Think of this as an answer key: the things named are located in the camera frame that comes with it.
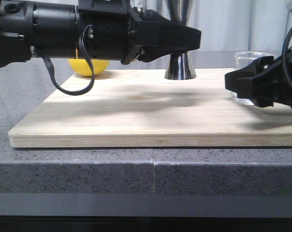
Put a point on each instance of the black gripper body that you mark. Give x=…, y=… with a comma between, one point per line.
x=110, y=30
x=283, y=94

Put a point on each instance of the light grey curtain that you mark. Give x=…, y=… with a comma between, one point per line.
x=240, y=25

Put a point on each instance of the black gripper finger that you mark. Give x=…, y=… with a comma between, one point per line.
x=158, y=36
x=242, y=81

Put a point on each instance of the clear glass beaker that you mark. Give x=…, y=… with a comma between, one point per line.
x=243, y=59

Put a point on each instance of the wooden cutting board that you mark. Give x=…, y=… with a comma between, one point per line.
x=140, y=108

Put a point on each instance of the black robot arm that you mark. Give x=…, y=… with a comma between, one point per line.
x=30, y=26

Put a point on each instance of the yellow lemon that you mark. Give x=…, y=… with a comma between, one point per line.
x=81, y=67

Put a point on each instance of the steel double jigger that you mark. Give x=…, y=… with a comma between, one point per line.
x=180, y=66

